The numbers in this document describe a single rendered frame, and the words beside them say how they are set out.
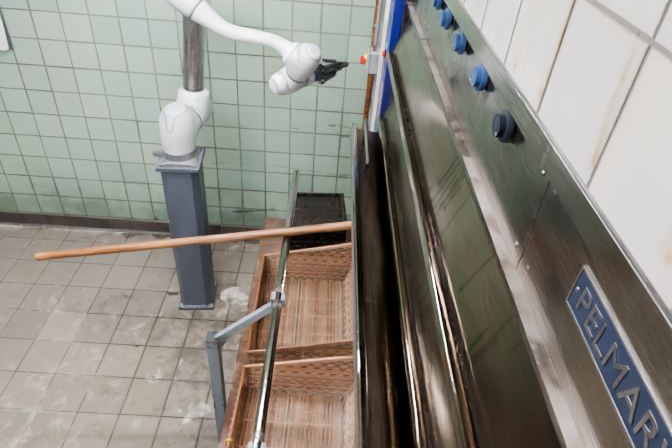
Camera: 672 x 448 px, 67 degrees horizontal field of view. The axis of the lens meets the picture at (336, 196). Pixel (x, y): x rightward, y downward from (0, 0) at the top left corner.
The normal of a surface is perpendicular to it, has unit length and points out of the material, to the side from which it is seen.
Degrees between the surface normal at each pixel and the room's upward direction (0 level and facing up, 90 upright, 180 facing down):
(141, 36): 90
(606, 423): 90
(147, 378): 0
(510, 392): 69
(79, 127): 90
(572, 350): 90
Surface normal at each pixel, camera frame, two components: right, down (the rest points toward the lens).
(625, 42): -1.00, -0.07
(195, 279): 0.06, 0.59
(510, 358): -0.91, -0.34
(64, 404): 0.07, -0.81
